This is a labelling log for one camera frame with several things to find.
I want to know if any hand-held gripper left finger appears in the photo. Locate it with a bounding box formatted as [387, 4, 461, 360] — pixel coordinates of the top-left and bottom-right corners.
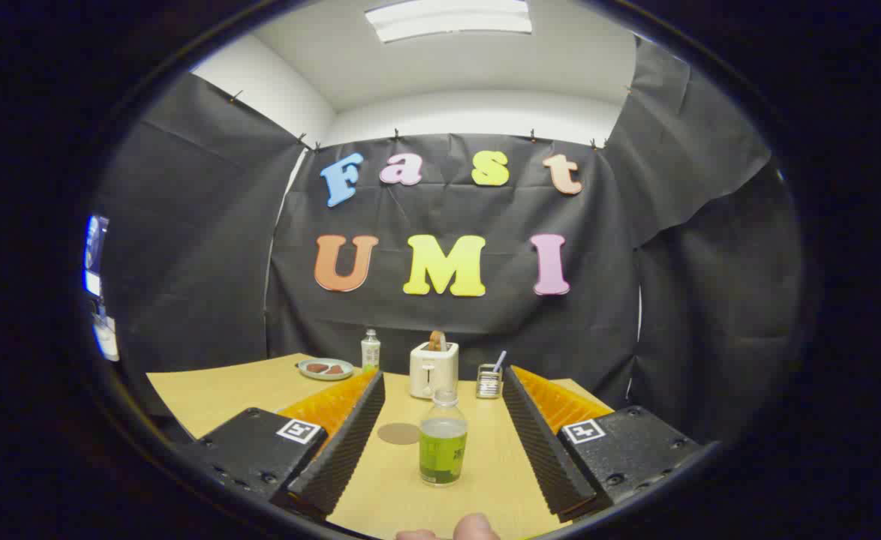
[174, 369, 386, 522]

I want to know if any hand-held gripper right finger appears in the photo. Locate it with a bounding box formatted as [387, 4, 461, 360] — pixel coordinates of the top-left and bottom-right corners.
[502, 365, 704, 524]

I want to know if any brown round coaster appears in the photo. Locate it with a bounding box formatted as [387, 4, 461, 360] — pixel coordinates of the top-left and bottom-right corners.
[377, 422, 421, 446]

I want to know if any green label juice bottle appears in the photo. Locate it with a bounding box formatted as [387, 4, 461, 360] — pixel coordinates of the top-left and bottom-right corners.
[419, 388, 469, 488]

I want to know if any pale green plate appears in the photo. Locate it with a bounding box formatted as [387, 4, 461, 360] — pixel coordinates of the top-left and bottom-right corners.
[297, 358, 355, 382]

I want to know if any white toaster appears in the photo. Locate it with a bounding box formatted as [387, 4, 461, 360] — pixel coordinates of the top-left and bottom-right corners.
[409, 341, 460, 400]

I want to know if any wooden table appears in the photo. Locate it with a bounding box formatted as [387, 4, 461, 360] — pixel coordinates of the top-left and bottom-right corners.
[146, 352, 614, 540]

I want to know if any wire mesh holder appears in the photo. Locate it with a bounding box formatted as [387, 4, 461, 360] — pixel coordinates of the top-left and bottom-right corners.
[476, 364, 504, 400]

